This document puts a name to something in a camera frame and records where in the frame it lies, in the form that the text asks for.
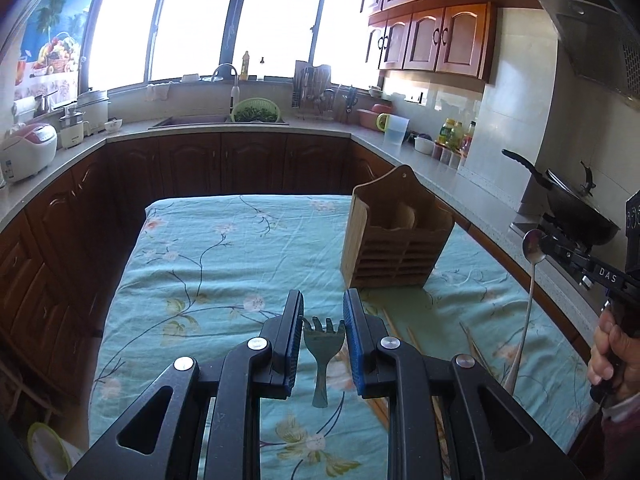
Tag green plastic fork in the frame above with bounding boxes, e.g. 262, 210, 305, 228
302, 316, 346, 408

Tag long steel spoon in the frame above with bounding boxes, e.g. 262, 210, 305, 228
502, 227, 549, 396

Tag dish rack with utensils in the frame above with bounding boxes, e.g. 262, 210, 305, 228
291, 60, 359, 122

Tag kitchen faucet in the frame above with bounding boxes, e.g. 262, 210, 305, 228
212, 63, 241, 114

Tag person's right hand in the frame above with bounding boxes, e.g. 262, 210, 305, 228
587, 309, 640, 402

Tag black wok with lid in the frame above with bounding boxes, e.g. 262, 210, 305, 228
501, 148, 620, 248

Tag teal floral tablecloth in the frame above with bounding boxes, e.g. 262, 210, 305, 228
88, 194, 594, 480

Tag wooden utensil holder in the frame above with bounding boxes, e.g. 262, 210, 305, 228
341, 165, 454, 289

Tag clear measuring jug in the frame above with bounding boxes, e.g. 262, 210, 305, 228
376, 113, 409, 145

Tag steel range hood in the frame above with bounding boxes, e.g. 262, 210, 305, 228
538, 0, 639, 103

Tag green colander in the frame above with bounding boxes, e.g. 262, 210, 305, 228
231, 98, 281, 124

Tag white steamer pot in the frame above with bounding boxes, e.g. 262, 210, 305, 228
58, 105, 86, 148

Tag white rice cooker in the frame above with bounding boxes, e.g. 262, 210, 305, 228
1, 122, 58, 183

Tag upper wooden cabinets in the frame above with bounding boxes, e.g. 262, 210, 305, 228
360, 0, 538, 81

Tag tropical fruit poster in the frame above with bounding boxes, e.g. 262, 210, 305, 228
14, 0, 92, 106

